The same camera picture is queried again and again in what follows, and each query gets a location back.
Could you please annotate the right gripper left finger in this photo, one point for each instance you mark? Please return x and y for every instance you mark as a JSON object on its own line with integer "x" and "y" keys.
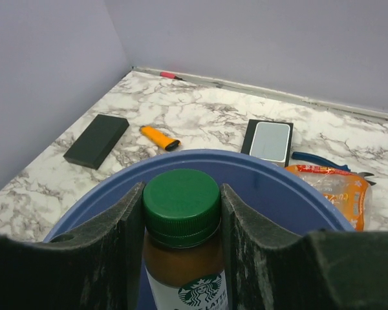
{"x": 93, "y": 266}

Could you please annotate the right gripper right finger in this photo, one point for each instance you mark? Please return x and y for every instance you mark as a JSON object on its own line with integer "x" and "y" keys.
{"x": 269, "y": 267}

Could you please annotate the brown coffee bottle green cap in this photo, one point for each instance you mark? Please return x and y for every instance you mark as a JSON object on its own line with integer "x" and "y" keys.
{"x": 182, "y": 245}

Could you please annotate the blue plastic bin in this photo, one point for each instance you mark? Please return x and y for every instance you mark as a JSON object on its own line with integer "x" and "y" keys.
{"x": 267, "y": 189}

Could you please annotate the orange snack wrapper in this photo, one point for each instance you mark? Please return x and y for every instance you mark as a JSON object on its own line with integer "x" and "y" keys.
{"x": 349, "y": 193}

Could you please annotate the black flat box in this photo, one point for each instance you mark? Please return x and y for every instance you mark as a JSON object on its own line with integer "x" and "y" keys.
{"x": 96, "y": 141}

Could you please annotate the white device on black tray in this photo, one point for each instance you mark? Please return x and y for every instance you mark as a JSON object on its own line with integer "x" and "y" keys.
{"x": 268, "y": 140}

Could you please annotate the orange utility knife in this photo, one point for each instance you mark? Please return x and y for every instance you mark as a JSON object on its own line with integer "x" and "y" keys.
{"x": 160, "y": 139}

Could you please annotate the blue handled pliers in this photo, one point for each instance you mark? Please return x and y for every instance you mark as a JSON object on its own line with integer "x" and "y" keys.
{"x": 329, "y": 163}

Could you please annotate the red marker on rail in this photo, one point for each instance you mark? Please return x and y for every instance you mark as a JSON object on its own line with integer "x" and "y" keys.
{"x": 170, "y": 76}

